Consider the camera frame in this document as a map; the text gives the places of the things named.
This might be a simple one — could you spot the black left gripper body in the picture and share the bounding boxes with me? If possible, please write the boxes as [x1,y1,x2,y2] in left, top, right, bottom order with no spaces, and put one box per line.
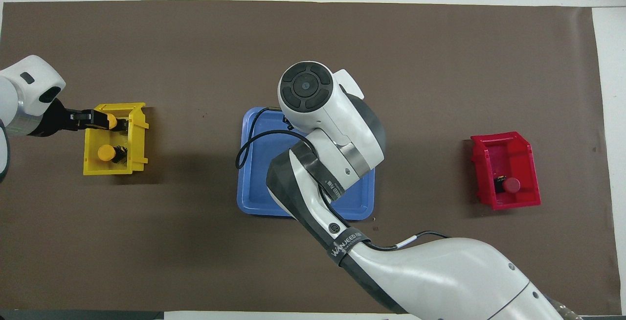
[29,98,80,137]

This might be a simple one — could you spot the yellow push button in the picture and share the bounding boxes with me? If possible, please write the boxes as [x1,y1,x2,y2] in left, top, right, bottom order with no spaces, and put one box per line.
[97,144,129,165]
[107,114,130,134]

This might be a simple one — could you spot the red push button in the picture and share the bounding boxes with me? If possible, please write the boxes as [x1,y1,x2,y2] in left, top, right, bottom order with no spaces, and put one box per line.
[494,177,521,194]

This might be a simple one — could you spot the blue plastic tray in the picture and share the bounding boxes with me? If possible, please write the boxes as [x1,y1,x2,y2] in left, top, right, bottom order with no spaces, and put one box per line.
[237,107,377,221]

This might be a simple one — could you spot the yellow plastic bin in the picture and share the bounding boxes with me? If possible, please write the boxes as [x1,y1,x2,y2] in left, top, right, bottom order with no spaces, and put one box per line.
[83,102,149,176]

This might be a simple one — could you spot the brown table mat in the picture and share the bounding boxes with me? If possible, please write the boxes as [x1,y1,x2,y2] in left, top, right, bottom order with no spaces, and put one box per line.
[0,0,622,313]

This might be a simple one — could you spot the red plastic bin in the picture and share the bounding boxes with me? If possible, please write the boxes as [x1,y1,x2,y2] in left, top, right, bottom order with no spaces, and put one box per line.
[470,131,542,211]

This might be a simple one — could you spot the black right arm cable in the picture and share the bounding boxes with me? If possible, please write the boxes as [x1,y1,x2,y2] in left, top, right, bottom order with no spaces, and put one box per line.
[236,107,451,252]

